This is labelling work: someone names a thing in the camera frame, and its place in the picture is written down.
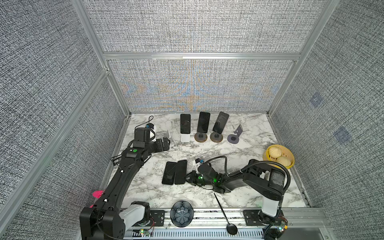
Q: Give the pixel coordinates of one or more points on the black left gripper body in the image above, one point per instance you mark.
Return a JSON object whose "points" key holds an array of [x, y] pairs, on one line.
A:
{"points": [[156, 146]]}

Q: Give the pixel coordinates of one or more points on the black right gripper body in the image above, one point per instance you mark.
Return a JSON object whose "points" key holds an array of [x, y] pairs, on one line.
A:
{"points": [[198, 180]]}

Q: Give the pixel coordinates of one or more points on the black phone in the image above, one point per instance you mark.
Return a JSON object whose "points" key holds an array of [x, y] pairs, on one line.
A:
{"points": [[181, 172], [203, 122], [221, 122], [185, 124], [169, 173]]}

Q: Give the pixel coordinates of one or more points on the purple round phone stand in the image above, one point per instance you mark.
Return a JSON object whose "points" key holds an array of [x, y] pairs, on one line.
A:
{"points": [[235, 137]]}

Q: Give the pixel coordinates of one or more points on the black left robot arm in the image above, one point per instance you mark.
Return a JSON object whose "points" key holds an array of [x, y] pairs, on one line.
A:
{"points": [[105, 220]]}

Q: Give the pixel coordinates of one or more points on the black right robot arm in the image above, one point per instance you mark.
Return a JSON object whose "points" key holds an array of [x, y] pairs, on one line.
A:
{"points": [[270, 179]]}

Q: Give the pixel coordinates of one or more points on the white folding phone stand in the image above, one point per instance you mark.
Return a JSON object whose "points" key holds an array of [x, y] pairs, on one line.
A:
{"points": [[170, 138]]}

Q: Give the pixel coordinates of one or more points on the white flat phone stand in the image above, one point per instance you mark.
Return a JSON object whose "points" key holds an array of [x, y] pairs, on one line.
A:
{"points": [[185, 138]]}

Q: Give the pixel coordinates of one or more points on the round wooden phone stand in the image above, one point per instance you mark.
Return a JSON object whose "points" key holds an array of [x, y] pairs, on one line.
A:
{"points": [[201, 137], [216, 137]]}

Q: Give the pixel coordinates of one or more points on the black phone on wooden stand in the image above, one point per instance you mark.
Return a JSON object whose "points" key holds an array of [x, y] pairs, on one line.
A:
{"points": [[203, 122], [221, 122]]}

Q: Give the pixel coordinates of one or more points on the dark glass flower dish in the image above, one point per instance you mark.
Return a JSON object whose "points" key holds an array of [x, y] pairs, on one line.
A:
{"points": [[182, 214]]}

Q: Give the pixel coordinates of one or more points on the black long spoon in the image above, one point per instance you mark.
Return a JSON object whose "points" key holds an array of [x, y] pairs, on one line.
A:
{"points": [[231, 228]]}

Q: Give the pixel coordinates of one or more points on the beige bun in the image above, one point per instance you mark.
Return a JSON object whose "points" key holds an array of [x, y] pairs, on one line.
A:
{"points": [[274, 152], [285, 161]]}

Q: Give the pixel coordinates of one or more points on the yellow bowl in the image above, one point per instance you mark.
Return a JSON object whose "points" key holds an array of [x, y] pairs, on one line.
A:
{"points": [[286, 153]]}

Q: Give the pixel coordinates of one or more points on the pink white plush toy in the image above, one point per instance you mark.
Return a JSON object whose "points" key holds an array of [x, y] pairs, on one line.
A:
{"points": [[97, 194]]}

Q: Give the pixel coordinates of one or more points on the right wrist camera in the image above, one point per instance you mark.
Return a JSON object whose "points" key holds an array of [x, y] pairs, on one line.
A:
{"points": [[198, 162]]}

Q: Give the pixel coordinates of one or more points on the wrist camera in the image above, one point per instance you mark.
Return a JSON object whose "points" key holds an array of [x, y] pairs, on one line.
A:
{"points": [[146, 133], [198, 162]]}

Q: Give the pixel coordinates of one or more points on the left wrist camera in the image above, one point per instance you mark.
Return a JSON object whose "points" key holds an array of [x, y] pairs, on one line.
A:
{"points": [[146, 133]]}

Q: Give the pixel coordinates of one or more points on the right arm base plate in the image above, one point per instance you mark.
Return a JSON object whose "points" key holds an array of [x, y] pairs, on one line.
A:
{"points": [[253, 218]]}

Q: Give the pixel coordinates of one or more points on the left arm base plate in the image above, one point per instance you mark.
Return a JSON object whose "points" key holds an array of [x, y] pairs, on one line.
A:
{"points": [[157, 219]]}

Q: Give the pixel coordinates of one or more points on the aluminium frame corner post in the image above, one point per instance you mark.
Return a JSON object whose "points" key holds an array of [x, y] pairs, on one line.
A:
{"points": [[89, 29]]}

